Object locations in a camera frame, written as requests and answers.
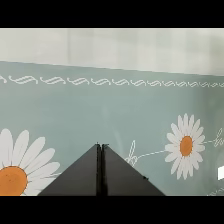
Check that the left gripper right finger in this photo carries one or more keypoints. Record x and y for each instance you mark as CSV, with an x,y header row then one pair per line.
x,y
125,176

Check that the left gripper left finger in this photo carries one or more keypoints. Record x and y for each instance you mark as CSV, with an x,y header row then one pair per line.
x,y
78,176

